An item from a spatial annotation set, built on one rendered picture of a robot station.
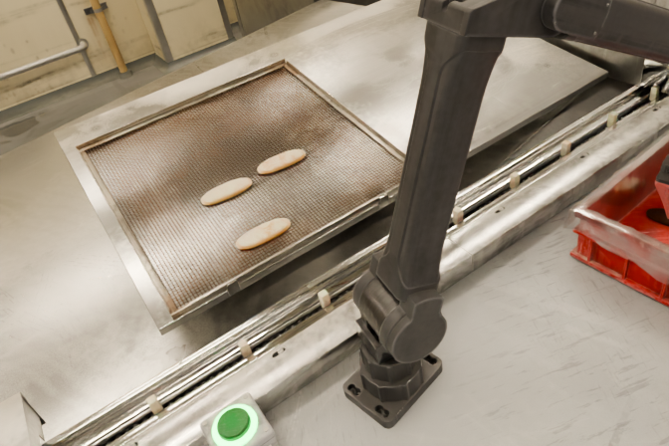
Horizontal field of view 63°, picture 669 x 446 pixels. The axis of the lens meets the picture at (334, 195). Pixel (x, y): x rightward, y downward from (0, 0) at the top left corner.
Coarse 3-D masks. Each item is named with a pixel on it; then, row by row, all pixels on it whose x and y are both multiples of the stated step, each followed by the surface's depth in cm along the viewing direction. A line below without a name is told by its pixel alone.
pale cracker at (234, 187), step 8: (224, 184) 101; (232, 184) 101; (240, 184) 101; (248, 184) 101; (208, 192) 100; (216, 192) 100; (224, 192) 99; (232, 192) 100; (240, 192) 100; (208, 200) 99; (216, 200) 99; (224, 200) 99
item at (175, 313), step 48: (288, 96) 121; (96, 144) 113; (288, 144) 110; (336, 144) 108; (384, 144) 107; (144, 192) 103; (192, 192) 102; (288, 192) 100; (336, 192) 99; (384, 192) 98; (192, 240) 93; (192, 288) 86
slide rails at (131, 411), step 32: (640, 96) 116; (608, 128) 109; (544, 160) 104; (480, 192) 100; (512, 192) 98; (320, 288) 88; (288, 320) 84; (224, 352) 81; (256, 352) 80; (128, 416) 75; (160, 416) 74
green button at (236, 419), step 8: (232, 408) 67; (240, 408) 66; (224, 416) 66; (232, 416) 66; (240, 416) 66; (248, 416) 66; (224, 424) 65; (232, 424) 65; (240, 424) 65; (248, 424) 65; (224, 432) 64; (232, 432) 64; (240, 432) 64; (232, 440) 64
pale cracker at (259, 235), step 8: (264, 224) 94; (272, 224) 93; (280, 224) 93; (288, 224) 94; (248, 232) 93; (256, 232) 92; (264, 232) 92; (272, 232) 92; (280, 232) 92; (240, 240) 91; (248, 240) 91; (256, 240) 91; (264, 240) 91; (240, 248) 91; (248, 248) 91
